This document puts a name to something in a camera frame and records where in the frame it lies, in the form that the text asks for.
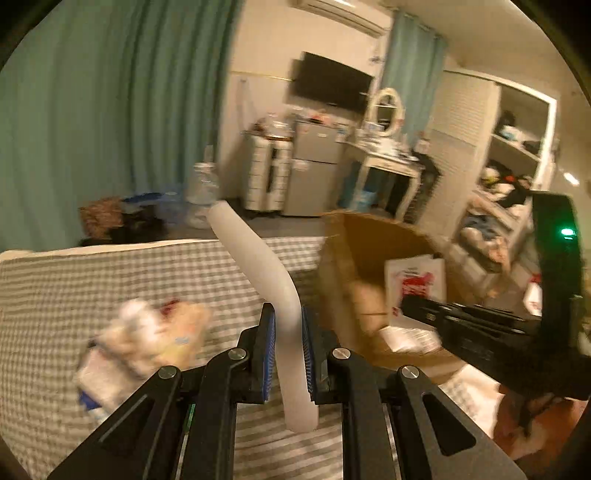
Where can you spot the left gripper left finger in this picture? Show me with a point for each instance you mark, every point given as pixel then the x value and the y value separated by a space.
pixel 181 424

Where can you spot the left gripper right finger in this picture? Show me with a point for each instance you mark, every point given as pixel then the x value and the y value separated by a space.
pixel 396 424

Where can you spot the white dog figurine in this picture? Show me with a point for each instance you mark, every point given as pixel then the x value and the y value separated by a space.
pixel 134 336

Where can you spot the white snack packet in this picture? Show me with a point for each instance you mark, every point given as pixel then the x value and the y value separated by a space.
pixel 422 275

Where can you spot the beige amoxicillin medicine box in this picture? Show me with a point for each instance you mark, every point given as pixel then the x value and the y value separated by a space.
pixel 184 330

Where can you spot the person's right hand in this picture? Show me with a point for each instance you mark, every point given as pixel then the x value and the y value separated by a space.
pixel 537 429

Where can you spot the cardboard box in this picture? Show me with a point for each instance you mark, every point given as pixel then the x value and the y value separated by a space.
pixel 352 289

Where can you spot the green checkered tablecloth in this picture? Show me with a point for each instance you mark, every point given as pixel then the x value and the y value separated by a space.
pixel 53 305

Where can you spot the white wardrobe shelving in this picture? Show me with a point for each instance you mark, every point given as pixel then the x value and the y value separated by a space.
pixel 492 141

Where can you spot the brown patterned bag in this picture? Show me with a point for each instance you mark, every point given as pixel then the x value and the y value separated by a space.
pixel 99 217

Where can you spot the blue trash bin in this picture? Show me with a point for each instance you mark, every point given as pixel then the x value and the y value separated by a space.
pixel 368 197

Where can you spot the white vanity table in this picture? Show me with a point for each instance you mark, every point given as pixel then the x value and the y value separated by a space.
pixel 362 164

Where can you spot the large water bottle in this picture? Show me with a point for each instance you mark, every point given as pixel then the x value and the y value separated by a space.
pixel 201 193

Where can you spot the silver mini fridge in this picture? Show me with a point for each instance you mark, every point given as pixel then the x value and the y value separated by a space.
pixel 315 163

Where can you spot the oval vanity mirror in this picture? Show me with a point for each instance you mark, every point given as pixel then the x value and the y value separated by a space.
pixel 385 113

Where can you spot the white suitcase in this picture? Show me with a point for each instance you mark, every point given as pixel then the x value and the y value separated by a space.
pixel 266 169

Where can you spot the green curtain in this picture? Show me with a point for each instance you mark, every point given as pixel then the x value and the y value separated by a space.
pixel 108 98

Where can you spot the air conditioner unit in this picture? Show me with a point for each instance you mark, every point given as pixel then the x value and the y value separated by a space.
pixel 355 14

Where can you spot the wall mounted television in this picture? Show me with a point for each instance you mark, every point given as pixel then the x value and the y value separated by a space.
pixel 330 82

